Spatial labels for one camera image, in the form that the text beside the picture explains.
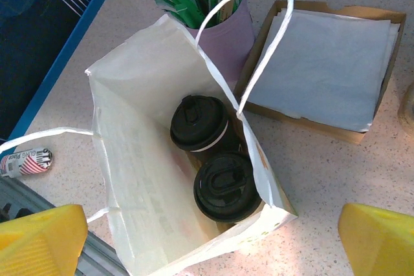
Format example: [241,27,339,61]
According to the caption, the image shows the pink straw holder cup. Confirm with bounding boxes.
[187,0,256,85]

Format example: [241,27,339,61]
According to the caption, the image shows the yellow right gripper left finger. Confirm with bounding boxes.
[0,204,89,276]

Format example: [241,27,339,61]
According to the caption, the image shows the brown pulp cup carrier stack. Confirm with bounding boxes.
[397,81,414,134]

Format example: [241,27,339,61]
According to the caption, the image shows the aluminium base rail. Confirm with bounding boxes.
[0,175,130,276]

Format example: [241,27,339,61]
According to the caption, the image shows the red striped printed paper cup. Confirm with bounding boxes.
[0,146,55,179]

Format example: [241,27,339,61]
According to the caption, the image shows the white printed paper bag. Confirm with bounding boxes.
[0,0,299,276]

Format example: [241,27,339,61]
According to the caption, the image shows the white coffee cup black lid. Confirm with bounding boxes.
[193,151,263,224]
[169,94,242,162]

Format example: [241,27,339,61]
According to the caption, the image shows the white napkin stack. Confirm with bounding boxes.
[241,7,400,133]

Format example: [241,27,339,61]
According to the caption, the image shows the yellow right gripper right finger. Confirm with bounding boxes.
[338,203,414,276]

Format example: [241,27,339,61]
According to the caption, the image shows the brown cardboard napkin tray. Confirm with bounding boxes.
[233,0,407,145]

